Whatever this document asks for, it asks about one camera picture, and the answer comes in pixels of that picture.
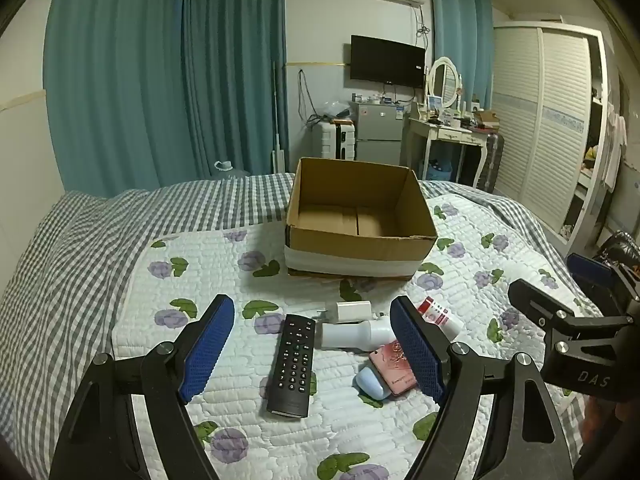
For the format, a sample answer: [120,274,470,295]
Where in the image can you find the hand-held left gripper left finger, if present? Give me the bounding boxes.
[49,294,236,480]

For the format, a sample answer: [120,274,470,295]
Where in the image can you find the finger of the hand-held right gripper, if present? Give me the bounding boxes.
[566,252,640,306]
[507,278,640,357]

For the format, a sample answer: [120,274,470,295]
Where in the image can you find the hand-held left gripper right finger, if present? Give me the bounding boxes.
[389,296,583,480]

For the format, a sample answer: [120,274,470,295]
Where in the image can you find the pink patterned case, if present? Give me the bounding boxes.
[369,339,418,397]

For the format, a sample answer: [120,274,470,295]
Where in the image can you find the red and white tube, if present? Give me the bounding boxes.
[416,297,463,340]

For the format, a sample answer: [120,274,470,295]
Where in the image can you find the pale rounded power bank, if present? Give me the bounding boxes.
[354,366,396,402]

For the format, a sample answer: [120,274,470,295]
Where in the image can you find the white plastic bottle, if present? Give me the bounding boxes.
[320,319,396,352]

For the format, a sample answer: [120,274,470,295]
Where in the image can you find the white charger adapter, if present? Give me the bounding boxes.
[320,301,373,323]

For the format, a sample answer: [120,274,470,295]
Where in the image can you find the black remote control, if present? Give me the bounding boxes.
[265,313,317,418]

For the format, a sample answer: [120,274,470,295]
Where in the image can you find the cardboard box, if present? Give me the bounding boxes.
[284,157,439,278]

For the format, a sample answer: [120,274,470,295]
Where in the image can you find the dark shiny cloth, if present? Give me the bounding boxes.
[597,230,640,267]

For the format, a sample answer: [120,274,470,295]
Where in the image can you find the white floral quilted mat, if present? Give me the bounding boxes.
[111,195,601,480]

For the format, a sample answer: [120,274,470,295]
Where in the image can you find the white hanging clothes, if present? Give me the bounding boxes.
[602,105,628,191]

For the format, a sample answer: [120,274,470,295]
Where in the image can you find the dark suitcase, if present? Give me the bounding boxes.
[482,132,505,193]

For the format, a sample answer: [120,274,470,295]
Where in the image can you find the white louvered wardrobe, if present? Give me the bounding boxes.
[492,21,616,256]

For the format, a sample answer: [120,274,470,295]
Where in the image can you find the blue plastic basket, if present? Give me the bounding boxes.
[426,159,453,182]

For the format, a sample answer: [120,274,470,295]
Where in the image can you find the clear water jug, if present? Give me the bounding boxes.
[214,160,251,181]

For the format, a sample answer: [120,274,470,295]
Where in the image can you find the white dressing table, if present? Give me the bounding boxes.
[402,110,493,191]

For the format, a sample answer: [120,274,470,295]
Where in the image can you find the white flat mop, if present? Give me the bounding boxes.
[271,60,288,175]

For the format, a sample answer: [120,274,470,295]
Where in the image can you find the silver fridge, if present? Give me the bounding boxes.
[350,101,405,163]

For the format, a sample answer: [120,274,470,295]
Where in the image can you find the white suitcase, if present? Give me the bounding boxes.
[311,119,358,162]

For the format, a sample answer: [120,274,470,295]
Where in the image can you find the white oval mirror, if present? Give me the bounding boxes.
[427,56,463,111]

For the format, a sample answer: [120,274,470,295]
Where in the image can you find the clear plastic bag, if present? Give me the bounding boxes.
[320,100,351,120]

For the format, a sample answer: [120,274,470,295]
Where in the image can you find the teal curtain beside wardrobe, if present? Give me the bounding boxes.
[429,0,496,111]

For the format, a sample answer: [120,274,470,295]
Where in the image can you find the narrow teal curtain panel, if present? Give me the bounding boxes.
[177,0,288,181]

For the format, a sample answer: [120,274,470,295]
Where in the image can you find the wide teal curtain panel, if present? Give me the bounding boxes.
[44,0,211,198]

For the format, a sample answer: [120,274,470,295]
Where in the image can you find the black wall cable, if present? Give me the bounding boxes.
[298,69,326,126]

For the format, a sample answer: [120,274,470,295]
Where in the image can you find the black wall television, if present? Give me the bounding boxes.
[350,35,427,89]

